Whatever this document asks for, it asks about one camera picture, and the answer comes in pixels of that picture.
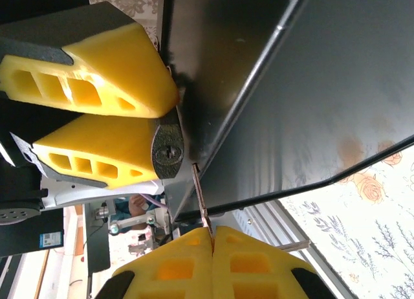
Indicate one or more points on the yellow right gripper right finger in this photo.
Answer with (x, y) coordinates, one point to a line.
(223, 266)

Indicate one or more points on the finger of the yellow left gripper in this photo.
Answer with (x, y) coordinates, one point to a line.
(103, 137)
(123, 59)

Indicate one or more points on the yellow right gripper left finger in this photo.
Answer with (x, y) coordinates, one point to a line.
(202, 266)

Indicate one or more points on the dark metal padlock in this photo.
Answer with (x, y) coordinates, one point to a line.
(168, 153)

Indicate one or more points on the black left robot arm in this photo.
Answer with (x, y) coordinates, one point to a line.
(26, 237)

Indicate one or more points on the silver metal trim strip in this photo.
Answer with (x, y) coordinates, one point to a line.
(275, 224)

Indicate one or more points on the person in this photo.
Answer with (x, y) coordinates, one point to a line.
(121, 206)

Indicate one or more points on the person's hand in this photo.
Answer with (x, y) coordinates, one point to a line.
(137, 203)

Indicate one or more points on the black box with painted lid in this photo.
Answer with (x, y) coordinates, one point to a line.
(291, 85)

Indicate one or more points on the black upright post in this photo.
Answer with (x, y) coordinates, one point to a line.
(97, 244)

